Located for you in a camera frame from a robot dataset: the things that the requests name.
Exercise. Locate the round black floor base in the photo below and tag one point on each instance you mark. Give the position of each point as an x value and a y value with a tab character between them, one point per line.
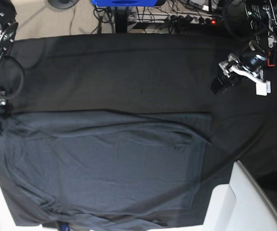
62	4

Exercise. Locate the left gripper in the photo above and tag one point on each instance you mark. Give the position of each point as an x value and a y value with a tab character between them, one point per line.
250	60

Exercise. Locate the blue plastic bin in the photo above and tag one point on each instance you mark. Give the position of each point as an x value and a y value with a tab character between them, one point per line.
124	3

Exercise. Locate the black table cloth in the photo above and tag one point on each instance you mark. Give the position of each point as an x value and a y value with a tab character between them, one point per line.
143	74

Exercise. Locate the white chair right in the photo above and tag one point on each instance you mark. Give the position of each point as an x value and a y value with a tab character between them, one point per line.
240	205

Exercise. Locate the dark grey T-shirt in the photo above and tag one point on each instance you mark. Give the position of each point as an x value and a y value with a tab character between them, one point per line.
103	170

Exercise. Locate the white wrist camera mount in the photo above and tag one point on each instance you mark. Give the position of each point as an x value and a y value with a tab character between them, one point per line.
263	88

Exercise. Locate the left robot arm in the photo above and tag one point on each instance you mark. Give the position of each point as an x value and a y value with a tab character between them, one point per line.
263	21

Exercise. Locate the black power strip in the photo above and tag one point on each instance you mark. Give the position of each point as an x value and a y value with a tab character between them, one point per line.
172	18

